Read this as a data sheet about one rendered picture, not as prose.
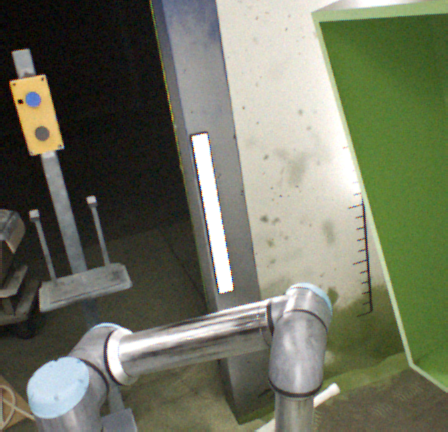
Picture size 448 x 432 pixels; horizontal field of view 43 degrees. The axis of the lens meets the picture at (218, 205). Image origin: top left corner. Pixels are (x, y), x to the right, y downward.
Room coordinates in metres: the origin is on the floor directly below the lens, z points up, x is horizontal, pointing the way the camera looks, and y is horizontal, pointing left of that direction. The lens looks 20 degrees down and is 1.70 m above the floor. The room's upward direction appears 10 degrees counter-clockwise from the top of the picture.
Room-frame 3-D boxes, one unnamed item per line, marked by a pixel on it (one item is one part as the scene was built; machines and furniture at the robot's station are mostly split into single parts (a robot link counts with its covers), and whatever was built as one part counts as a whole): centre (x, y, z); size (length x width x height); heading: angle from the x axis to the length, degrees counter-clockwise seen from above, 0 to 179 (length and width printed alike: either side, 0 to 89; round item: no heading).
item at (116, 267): (1.93, 0.54, 0.78); 0.31 x 0.23 x 0.01; 104
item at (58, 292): (1.91, 0.54, 0.95); 0.26 x 0.15 x 0.32; 104
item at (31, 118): (2.01, 0.57, 1.42); 0.12 x 0.06 x 0.26; 104
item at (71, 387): (1.19, 0.46, 0.83); 0.17 x 0.15 x 0.18; 161
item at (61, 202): (2.07, 0.58, 0.82); 0.06 x 0.06 x 1.64; 14
